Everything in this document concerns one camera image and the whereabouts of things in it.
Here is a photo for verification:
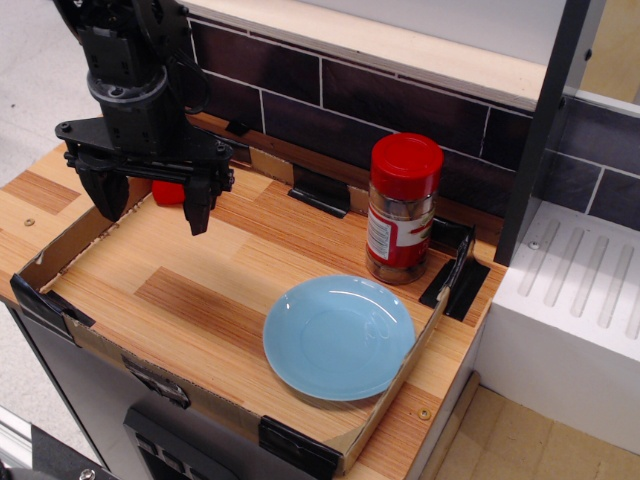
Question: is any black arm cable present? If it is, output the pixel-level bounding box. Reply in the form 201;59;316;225
169;54;211;116

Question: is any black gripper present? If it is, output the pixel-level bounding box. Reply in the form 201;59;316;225
55;118;234;236

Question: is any light blue plate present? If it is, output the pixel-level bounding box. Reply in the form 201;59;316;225
263;275;416;401

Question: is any basil bottle with red cap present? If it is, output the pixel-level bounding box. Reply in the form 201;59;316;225
366;133;444;284

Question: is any dark grey shelf post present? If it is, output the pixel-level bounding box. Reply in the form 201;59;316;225
494;1;590;266

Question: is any white dish drainer block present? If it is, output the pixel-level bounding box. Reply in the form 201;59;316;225
475;202;639;453

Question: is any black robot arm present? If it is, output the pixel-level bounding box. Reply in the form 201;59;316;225
55;1;234;235

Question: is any red toy strawberry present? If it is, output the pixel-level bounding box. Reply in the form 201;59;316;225
152;180;186;206

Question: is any cardboard fence with black tape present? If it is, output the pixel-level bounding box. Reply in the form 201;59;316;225
9;117;492;477

